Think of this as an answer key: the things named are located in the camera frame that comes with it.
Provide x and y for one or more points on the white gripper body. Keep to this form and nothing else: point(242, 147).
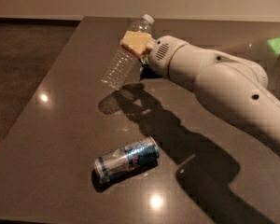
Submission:
point(162, 54)

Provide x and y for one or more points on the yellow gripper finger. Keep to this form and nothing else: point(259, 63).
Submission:
point(138, 42)

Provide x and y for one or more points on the clear plastic water bottle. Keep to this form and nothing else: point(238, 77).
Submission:
point(124, 60)

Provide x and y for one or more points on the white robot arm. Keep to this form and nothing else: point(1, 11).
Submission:
point(231, 88)

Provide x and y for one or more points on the crumpled green chip bag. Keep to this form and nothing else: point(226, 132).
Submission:
point(144, 61)

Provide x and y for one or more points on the blue silver energy drink can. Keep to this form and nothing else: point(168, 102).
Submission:
point(125, 159)

